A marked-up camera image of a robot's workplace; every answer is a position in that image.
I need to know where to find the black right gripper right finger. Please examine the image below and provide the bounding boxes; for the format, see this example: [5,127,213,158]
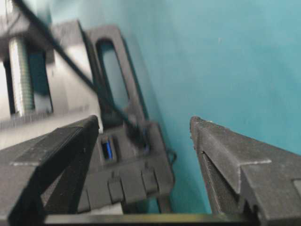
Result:
[190,116,301,226]

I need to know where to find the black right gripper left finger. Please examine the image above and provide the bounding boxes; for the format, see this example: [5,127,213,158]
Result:
[0,115,99,226]

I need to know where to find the black USB cable with plug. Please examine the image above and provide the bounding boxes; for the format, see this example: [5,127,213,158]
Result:
[14,0,177,163]

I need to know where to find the black multi-port USB hub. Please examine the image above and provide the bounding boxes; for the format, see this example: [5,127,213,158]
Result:
[78,121,174,213]

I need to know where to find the black bench vise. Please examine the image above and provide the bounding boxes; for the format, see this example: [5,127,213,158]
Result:
[0,19,170,214]

